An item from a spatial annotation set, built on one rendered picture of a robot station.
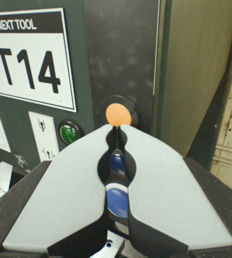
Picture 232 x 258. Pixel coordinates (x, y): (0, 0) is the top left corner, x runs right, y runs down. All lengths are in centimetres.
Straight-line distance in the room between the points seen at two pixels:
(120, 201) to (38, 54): 13
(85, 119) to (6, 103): 10
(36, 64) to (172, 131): 12
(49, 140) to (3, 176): 147
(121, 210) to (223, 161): 119
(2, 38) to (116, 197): 16
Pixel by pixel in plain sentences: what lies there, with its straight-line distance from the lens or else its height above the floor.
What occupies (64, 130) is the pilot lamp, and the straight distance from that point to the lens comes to 17.
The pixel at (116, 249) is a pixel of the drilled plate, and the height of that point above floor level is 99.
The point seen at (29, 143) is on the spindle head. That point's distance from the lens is 24.
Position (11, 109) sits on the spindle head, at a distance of 23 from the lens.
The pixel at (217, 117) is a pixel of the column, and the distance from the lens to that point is 86.
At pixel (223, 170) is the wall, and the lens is 141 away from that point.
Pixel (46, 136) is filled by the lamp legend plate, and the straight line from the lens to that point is 20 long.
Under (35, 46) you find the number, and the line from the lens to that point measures 17.
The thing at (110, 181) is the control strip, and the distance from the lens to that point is 18.
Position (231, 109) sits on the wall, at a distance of 122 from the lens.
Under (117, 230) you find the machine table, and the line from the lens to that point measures 105.
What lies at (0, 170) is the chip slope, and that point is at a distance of 169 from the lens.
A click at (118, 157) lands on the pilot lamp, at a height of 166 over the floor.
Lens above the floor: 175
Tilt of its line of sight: 28 degrees down
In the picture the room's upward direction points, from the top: 2 degrees counter-clockwise
